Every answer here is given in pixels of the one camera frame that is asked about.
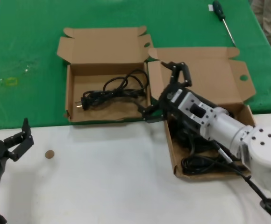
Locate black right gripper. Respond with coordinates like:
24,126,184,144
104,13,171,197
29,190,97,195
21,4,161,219
137,61,193,124

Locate black power cable with plug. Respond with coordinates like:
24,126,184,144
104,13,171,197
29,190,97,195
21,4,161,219
74,69,150,111

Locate open brown cardboard box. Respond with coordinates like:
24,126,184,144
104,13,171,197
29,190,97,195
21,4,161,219
57,25,154,123
147,46,257,180

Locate white table cloth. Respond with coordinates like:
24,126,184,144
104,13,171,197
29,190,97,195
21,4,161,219
0,112,271,224

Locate green table cloth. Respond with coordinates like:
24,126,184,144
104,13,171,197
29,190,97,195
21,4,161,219
0,0,271,131

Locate black power cable bundle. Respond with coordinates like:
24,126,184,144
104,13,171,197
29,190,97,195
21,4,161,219
171,121,218,155

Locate black power cable coil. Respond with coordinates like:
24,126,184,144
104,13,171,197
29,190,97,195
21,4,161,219
181,155,245,175

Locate arm cable with silver connector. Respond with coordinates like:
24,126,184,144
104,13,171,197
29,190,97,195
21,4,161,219
214,142,271,224

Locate green handled screwdriver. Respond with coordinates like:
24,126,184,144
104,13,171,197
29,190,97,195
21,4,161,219
212,0,236,47

